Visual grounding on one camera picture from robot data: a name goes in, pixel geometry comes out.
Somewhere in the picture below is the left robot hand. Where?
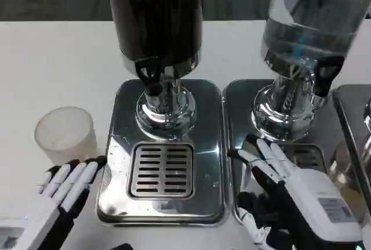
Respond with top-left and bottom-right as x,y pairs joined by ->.
0,155 -> 134,250

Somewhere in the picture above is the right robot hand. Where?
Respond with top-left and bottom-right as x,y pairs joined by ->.
236,134 -> 365,250

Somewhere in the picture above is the clear ribbed glass cup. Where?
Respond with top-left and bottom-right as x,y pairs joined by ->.
34,106 -> 98,165

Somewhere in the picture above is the steel slotted drip grid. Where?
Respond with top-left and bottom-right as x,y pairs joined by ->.
289,144 -> 329,175
127,142 -> 195,199

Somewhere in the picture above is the steel drip tray base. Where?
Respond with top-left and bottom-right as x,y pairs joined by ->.
222,79 -> 366,227
96,78 -> 226,227

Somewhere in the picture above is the steel dispenser base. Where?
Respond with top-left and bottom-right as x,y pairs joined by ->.
332,84 -> 371,223

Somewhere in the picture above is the dark coffee drink dispenser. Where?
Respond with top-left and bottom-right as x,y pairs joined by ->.
104,0 -> 205,142

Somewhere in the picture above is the black tap handle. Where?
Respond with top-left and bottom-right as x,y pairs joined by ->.
314,56 -> 345,98
134,57 -> 163,95

